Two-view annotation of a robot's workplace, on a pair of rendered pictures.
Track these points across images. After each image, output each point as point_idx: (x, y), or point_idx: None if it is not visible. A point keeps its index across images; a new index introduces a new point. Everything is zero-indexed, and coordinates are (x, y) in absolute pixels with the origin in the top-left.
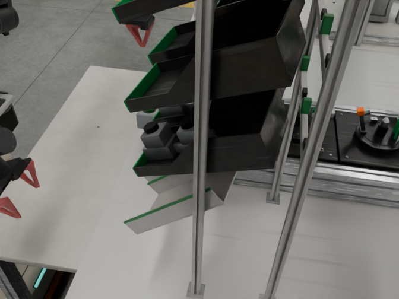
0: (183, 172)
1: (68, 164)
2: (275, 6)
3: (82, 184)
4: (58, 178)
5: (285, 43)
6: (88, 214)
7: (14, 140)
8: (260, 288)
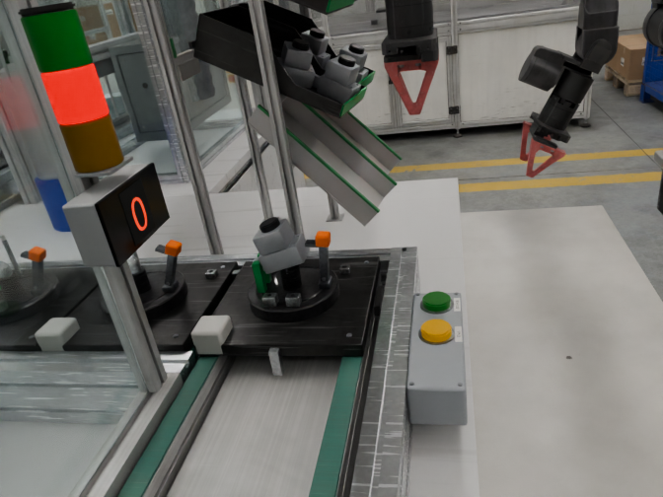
0: None
1: (564, 288)
2: None
3: (514, 268)
4: (560, 269)
5: None
6: (479, 245)
7: (522, 76)
8: None
